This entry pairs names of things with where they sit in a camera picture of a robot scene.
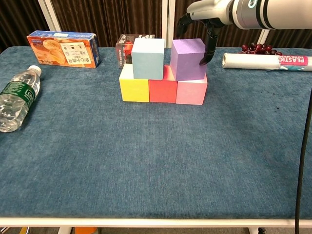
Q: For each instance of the brown pleated partition panel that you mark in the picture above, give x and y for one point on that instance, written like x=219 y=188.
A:
x=290 y=39
x=241 y=36
x=107 y=17
x=19 y=22

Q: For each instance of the dark red grape bunch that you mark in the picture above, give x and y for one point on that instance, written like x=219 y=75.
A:
x=258 y=48

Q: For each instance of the purple cube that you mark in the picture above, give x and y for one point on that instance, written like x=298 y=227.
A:
x=187 y=61

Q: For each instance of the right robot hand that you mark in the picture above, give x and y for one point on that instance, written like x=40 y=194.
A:
x=212 y=11

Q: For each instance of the blue table cloth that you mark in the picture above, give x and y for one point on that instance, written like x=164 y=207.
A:
x=146 y=158

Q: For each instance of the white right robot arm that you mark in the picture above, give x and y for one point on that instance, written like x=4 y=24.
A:
x=273 y=13

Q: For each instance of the blue orange snack box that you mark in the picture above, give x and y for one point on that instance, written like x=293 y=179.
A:
x=63 y=51

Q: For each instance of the clear box with red item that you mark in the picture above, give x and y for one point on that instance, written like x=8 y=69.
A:
x=124 y=52

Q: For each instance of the light blue cube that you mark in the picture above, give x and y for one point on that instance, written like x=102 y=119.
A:
x=148 y=61

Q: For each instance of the clear water bottle green label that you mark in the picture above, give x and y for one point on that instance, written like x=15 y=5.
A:
x=17 y=100

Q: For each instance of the orange cube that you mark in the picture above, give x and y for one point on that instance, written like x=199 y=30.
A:
x=162 y=91

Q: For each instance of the plastic food wrap roll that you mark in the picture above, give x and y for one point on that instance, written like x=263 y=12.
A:
x=251 y=61

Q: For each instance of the pink cube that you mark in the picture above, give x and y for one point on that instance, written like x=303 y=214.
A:
x=190 y=92

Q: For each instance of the yellow cube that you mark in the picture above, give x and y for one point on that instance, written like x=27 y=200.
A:
x=135 y=90

